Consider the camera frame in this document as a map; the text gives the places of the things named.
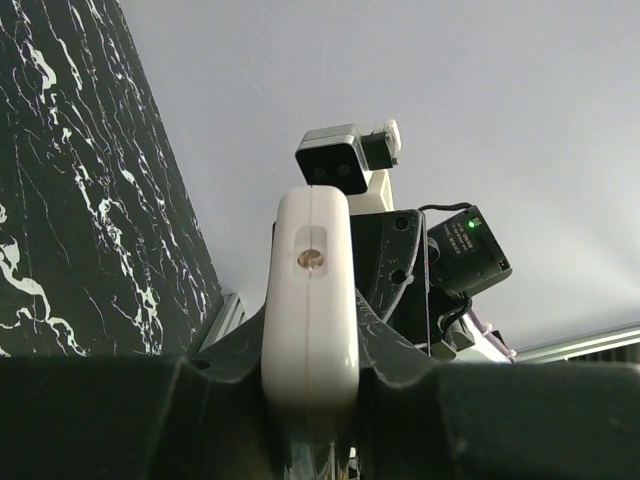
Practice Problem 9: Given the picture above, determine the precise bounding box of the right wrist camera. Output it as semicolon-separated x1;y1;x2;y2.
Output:
295;119;402;215

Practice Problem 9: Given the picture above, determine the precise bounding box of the aluminium table edge rail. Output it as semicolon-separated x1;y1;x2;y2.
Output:
193;293;248;353

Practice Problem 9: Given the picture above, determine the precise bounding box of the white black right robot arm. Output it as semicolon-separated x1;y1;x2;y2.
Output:
351;203;516;363

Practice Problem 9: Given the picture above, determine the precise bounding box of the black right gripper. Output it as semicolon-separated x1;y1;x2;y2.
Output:
350;210;464;358

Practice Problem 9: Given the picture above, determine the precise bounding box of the aluminium corner frame post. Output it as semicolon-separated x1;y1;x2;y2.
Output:
515;323;639;363

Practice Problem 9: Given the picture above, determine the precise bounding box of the white remote control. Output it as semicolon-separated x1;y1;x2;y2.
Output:
261;186;360;479

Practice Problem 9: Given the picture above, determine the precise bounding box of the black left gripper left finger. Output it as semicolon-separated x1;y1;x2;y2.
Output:
1;314;280;479

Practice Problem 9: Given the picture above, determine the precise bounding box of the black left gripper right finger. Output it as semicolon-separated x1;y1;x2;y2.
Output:
352;298;639;479

